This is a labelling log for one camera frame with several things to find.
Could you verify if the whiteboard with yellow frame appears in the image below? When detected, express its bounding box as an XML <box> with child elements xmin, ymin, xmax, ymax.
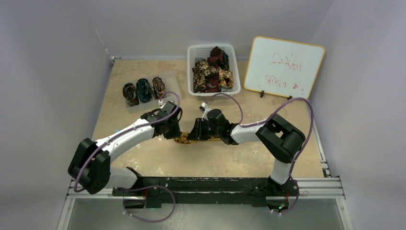
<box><xmin>244</xmin><ymin>36</ymin><xmax>326</xmax><ymax>99</ymax></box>

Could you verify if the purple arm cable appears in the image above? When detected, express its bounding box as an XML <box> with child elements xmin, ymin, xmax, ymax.
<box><xmin>203</xmin><ymin>92</ymin><xmax>315</xmax><ymax>177</ymax></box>
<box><xmin>73</xmin><ymin>91</ymin><xmax>181</xmax><ymax>193</ymax></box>

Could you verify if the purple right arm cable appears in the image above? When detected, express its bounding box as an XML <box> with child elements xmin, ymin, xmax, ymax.
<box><xmin>203</xmin><ymin>92</ymin><xmax>315</xmax><ymax>177</ymax></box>

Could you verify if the rolled blue green tie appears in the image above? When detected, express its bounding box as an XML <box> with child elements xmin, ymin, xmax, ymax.
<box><xmin>136</xmin><ymin>78</ymin><xmax>153</xmax><ymax>103</ymax></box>

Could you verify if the brown floral tie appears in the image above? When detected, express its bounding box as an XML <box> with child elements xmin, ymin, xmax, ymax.
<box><xmin>192</xmin><ymin>59</ymin><xmax>234</xmax><ymax>93</ymax></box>

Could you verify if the white plastic basket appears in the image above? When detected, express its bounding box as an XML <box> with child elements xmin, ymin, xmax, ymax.
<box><xmin>187</xmin><ymin>43</ymin><xmax>241</xmax><ymax>100</ymax></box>

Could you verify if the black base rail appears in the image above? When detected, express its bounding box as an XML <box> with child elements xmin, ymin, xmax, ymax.
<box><xmin>113</xmin><ymin>176</ymin><xmax>299</xmax><ymax>209</ymax></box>

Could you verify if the yellow insect-print tie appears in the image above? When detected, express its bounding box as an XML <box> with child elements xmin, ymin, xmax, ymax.
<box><xmin>174</xmin><ymin>132</ymin><xmax>221</xmax><ymax>144</ymax></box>

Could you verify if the clear plastic organizer tray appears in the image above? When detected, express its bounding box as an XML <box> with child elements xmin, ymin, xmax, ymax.
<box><xmin>122</xmin><ymin>71</ymin><xmax>182</xmax><ymax>113</ymax></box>

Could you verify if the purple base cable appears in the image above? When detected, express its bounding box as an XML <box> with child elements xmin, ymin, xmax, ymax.
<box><xmin>123</xmin><ymin>185</ymin><xmax>176</xmax><ymax>223</ymax></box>
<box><xmin>270</xmin><ymin>179</ymin><xmax>302</xmax><ymax>216</ymax></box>

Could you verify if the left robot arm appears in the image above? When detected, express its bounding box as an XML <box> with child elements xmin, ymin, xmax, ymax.
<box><xmin>68</xmin><ymin>101</ymin><xmax>182</xmax><ymax>196</ymax></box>

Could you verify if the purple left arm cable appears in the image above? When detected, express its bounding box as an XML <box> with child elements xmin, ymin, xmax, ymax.
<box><xmin>73</xmin><ymin>91</ymin><xmax>181</xmax><ymax>193</ymax></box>

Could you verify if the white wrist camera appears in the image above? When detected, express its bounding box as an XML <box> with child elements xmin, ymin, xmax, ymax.
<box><xmin>199</xmin><ymin>102</ymin><xmax>212</xmax><ymax>120</ymax></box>
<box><xmin>158</xmin><ymin>101</ymin><xmax>176</xmax><ymax>113</ymax></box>

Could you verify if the rolled pink brown tie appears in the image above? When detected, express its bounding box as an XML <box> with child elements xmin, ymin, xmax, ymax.
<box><xmin>152</xmin><ymin>76</ymin><xmax>166</xmax><ymax>100</ymax></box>

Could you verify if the dark red tie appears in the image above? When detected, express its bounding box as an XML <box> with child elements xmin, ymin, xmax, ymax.
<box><xmin>205</xmin><ymin>46</ymin><xmax>233</xmax><ymax>92</ymax></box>

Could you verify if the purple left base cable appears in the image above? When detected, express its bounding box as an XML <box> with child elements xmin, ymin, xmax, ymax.
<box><xmin>123</xmin><ymin>185</ymin><xmax>176</xmax><ymax>223</ymax></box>

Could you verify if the rolled dark striped tie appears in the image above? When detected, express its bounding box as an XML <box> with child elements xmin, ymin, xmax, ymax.
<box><xmin>123</xmin><ymin>82</ymin><xmax>139</xmax><ymax>107</ymax></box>

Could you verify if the aluminium frame rail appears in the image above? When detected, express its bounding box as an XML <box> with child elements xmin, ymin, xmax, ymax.
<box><xmin>297</xmin><ymin>109</ymin><xmax>345</xmax><ymax>200</ymax></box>

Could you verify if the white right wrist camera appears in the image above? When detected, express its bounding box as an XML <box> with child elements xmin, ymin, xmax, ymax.
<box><xmin>199</xmin><ymin>102</ymin><xmax>212</xmax><ymax>120</ymax></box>

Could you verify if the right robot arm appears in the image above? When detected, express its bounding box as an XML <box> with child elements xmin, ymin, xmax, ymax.
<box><xmin>186</xmin><ymin>109</ymin><xmax>305</xmax><ymax>195</ymax></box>

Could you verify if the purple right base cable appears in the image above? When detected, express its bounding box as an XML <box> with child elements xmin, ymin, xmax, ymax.
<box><xmin>270</xmin><ymin>179</ymin><xmax>302</xmax><ymax>216</ymax></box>

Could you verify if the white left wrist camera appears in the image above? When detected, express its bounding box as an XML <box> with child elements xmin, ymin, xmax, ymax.
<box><xmin>158</xmin><ymin>101</ymin><xmax>176</xmax><ymax>113</ymax></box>

